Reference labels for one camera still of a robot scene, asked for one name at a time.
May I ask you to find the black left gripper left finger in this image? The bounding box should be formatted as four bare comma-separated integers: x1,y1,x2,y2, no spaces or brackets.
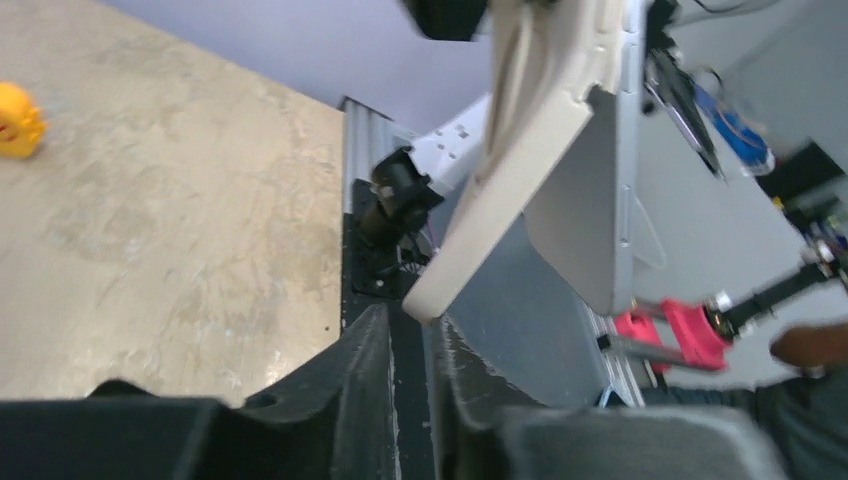
1,305,395,479

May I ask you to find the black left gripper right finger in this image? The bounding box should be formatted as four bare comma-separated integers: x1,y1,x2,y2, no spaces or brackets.
433,319,787,479

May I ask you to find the phone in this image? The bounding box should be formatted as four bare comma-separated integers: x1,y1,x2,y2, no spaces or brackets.
524,41,644,316

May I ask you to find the white phone case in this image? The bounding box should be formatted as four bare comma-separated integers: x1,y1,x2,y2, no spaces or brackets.
403,1,647,323

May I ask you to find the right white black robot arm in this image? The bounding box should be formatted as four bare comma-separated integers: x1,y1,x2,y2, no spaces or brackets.
359,93,491,249

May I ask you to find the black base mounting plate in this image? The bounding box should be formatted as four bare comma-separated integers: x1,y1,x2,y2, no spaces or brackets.
340,179,417,333

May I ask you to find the pink clamp tool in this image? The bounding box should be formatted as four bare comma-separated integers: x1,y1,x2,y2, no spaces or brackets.
614,299,732,374

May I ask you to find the person in green shirt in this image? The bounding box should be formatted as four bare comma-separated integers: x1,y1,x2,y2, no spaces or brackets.
641,320,847,479

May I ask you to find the yellow toy block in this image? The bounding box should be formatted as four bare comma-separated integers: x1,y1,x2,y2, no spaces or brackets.
1,82,47,158

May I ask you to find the aluminium frame rail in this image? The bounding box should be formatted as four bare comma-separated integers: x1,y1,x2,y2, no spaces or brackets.
340,97,417,214

